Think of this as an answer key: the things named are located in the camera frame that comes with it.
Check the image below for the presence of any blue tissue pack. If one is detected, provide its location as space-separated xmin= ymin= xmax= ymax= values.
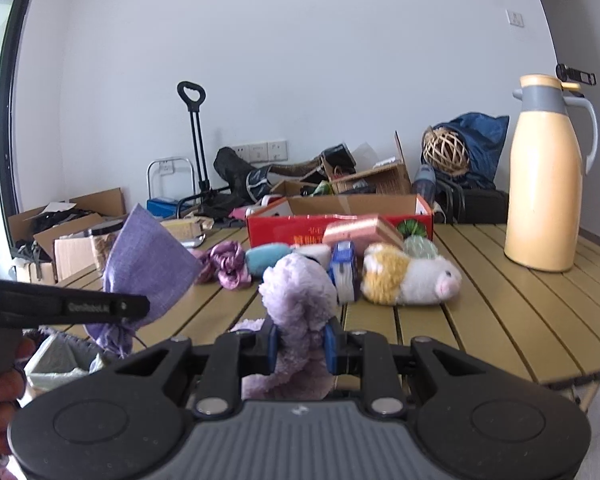
xmin=328 ymin=240 xmax=361 ymax=304

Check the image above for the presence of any light blue plush toy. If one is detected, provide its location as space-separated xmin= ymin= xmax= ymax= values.
xmin=245 ymin=243 xmax=292 ymax=278

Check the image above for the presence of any yellow white plush hamster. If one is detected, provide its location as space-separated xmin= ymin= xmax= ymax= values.
xmin=361 ymin=243 xmax=462 ymax=306

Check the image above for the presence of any purple satin scrunchie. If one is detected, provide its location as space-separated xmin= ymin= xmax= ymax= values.
xmin=189 ymin=240 xmax=251 ymax=290

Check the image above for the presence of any purple linen drawstring pouch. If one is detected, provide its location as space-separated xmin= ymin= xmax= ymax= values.
xmin=85 ymin=205 xmax=204 ymax=358

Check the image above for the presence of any pink layered sponge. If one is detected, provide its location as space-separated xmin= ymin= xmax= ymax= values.
xmin=322 ymin=214 xmax=403 ymax=255

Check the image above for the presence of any person's left hand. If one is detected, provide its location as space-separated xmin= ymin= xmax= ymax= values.
xmin=0 ymin=337 xmax=35 ymax=455

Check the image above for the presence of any far left cardboard box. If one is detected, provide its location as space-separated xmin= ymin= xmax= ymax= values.
xmin=8 ymin=188 xmax=126 ymax=285

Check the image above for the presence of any large open cardboard box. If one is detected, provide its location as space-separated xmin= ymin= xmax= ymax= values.
xmin=33 ymin=214 xmax=125 ymax=281

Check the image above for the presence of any cardboard box with green liner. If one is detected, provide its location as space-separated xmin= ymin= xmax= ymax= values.
xmin=24 ymin=333 xmax=107 ymax=392

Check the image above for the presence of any clear jar with snacks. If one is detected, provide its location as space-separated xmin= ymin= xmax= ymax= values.
xmin=86 ymin=220 xmax=123 ymax=272

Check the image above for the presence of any red cardboard fruit box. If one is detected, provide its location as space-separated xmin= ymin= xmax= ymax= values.
xmin=246 ymin=194 xmax=434 ymax=247

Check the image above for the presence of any black jacket with fleece lining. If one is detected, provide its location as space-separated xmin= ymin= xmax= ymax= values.
xmin=213 ymin=148 xmax=327 ymax=207

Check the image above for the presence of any blue carton box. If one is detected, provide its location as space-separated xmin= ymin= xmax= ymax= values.
xmin=146 ymin=197 xmax=184 ymax=219

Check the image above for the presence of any small open cardboard box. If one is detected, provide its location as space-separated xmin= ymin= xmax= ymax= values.
xmin=323 ymin=132 xmax=412 ymax=195

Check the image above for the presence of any grey blue water bottle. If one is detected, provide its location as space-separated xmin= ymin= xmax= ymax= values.
xmin=412 ymin=164 xmax=437 ymax=207

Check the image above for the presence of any black suitcase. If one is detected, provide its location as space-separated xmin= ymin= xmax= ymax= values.
xmin=436 ymin=180 xmax=509 ymax=224

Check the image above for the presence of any tan folding slat table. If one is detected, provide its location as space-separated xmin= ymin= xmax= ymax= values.
xmin=54 ymin=222 xmax=600 ymax=413

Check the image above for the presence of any woven rattan ball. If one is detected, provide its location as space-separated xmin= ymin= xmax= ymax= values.
xmin=422 ymin=127 xmax=470 ymax=177

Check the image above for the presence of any navy blue fabric bag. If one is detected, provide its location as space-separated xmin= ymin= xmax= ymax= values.
xmin=434 ymin=112 xmax=509 ymax=190

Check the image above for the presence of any cream thermos jug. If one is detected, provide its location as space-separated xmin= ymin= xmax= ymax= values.
xmin=504 ymin=74 xmax=600 ymax=273

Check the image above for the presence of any wall socket panel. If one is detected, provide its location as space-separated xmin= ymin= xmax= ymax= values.
xmin=232 ymin=140 xmax=288 ymax=164

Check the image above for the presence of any chrome folding stool frame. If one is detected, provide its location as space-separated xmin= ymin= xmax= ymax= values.
xmin=146 ymin=156 xmax=196 ymax=200

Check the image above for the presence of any black wagon pull handle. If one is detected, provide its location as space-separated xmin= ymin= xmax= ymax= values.
xmin=176 ymin=81 xmax=212 ymax=203

